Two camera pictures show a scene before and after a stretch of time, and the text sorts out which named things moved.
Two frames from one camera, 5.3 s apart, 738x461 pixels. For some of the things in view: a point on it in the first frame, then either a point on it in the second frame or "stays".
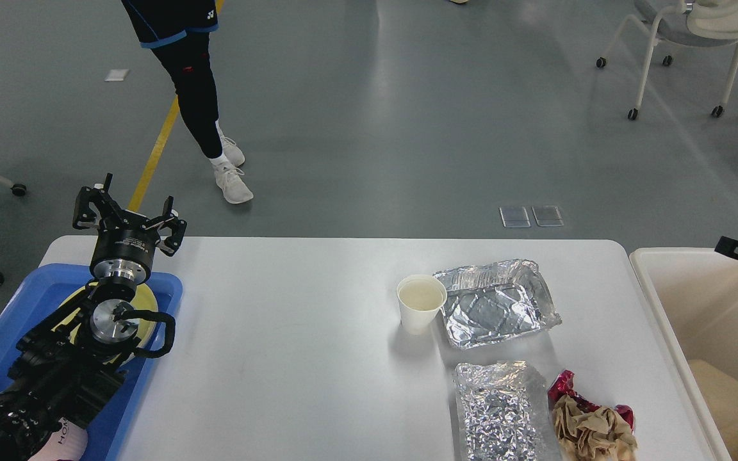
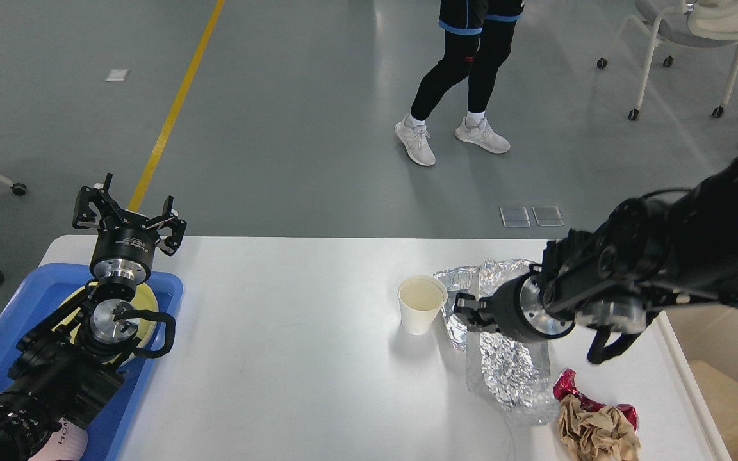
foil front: x=498 y=403 to x=509 y=365
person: x=178 y=32 to x=478 y=35
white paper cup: x=420 y=298 stays
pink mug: x=68 y=443 stays
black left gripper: x=122 y=254 stays
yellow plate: x=143 y=301 stays
